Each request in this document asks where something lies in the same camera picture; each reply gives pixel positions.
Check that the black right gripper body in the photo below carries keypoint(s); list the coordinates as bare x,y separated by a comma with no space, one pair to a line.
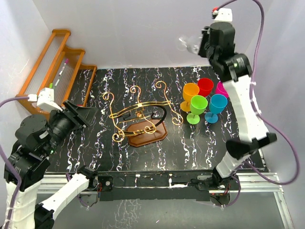
210,52

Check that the green plastic wine glass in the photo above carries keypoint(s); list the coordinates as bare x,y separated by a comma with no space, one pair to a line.
197,107

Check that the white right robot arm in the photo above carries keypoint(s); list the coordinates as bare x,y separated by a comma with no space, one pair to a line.
234,71

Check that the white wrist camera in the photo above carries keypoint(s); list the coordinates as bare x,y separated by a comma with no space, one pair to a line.
45,100
222,15

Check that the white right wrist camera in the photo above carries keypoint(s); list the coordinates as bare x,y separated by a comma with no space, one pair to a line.
222,15

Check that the gold wire wine glass rack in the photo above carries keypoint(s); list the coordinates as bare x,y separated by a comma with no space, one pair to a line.
143,122

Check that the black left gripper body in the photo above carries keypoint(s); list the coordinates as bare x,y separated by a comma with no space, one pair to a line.
62,127

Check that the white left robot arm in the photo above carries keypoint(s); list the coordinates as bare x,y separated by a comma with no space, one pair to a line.
23,173

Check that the orange wooden shelf rack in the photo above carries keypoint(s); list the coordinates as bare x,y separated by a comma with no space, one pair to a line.
49,64

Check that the pink plastic wine glass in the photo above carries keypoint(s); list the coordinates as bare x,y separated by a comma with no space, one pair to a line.
221,90

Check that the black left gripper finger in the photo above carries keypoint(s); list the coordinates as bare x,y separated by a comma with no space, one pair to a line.
75,118
87,112

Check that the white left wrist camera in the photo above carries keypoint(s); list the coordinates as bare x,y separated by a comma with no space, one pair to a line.
45,100

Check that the orange yellow plastic wine glass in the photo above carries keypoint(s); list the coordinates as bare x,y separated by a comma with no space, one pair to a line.
189,91

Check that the clear glass wine glass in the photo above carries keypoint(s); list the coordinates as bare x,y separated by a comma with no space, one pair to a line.
190,44

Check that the blue plastic wine glass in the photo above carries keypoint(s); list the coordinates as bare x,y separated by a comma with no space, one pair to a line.
217,104

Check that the red plastic wine glass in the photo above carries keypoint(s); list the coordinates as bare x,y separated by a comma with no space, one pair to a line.
205,85

